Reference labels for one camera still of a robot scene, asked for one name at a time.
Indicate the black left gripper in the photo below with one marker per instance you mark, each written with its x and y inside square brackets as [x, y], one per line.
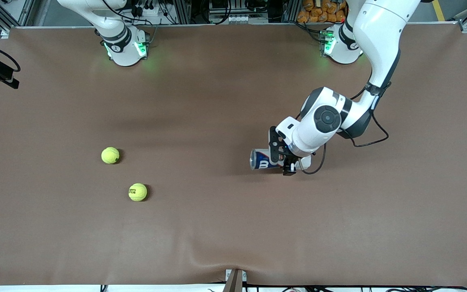
[288, 164]

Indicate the silver blue tennis ball can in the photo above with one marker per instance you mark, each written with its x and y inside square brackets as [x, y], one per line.
[260, 160]

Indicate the yellow tennis ball black print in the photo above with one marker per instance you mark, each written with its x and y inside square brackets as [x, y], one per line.
[138, 192]

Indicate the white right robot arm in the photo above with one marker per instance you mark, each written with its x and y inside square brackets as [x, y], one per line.
[122, 44]

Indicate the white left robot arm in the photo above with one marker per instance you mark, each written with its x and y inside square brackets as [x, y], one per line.
[379, 36]

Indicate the brown table mat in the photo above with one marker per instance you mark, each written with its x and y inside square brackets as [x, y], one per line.
[233, 223]

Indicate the orange packaged goods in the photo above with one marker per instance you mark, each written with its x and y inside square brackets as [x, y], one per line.
[310, 14]

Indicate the white terminal block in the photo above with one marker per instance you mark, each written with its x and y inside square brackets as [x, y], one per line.
[239, 18]

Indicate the black equipment box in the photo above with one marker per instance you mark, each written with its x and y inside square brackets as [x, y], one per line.
[221, 6]

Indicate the white power strip black plugs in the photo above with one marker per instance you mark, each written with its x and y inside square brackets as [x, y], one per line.
[152, 10]

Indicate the aluminium frame post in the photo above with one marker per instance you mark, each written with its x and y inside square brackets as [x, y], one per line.
[181, 10]
[290, 10]

